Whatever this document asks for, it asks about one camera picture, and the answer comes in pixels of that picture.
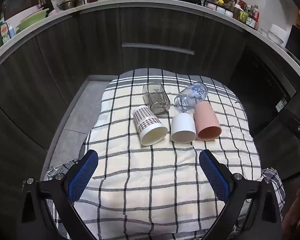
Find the houndstooth patterned cup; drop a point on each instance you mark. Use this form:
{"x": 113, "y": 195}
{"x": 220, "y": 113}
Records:
{"x": 146, "y": 120}

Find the green plastic basin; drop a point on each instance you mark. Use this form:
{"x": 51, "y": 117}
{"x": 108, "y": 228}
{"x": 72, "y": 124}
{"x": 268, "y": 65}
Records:
{"x": 32, "y": 20}

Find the green label bottle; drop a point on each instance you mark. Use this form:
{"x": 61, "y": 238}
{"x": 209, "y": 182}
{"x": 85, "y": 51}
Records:
{"x": 5, "y": 33}

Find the square clear glass cup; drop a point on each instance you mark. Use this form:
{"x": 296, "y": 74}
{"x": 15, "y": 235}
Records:
{"x": 155, "y": 97}

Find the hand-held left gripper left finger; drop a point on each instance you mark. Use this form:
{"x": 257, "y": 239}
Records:
{"x": 83, "y": 175}

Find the checked white cloth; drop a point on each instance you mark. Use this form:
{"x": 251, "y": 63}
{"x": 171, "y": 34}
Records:
{"x": 140, "y": 180}

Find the clear glass with blue print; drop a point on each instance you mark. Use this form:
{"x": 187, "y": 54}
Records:
{"x": 192, "y": 92}

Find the pink cup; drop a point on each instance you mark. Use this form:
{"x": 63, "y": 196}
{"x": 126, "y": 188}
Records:
{"x": 205, "y": 115}

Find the person's right hand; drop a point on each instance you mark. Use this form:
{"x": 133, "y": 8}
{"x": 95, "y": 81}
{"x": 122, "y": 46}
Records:
{"x": 298, "y": 212}

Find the white cup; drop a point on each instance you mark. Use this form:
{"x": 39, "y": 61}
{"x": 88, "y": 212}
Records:
{"x": 182, "y": 123}

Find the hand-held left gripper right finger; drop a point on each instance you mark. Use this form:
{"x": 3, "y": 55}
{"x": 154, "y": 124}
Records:
{"x": 215, "y": 175}

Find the red label bottle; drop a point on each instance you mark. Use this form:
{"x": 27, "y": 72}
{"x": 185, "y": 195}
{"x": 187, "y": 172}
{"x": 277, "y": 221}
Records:
{"x": 252, "y": 20}

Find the black built-in oven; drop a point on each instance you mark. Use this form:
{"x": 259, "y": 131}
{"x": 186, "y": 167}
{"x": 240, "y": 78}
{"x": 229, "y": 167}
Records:
{"x": 260, "y": 87}

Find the steel pot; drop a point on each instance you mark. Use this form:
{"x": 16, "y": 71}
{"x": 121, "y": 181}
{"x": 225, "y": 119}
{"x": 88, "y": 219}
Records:
{"x": 70, "y": 4}

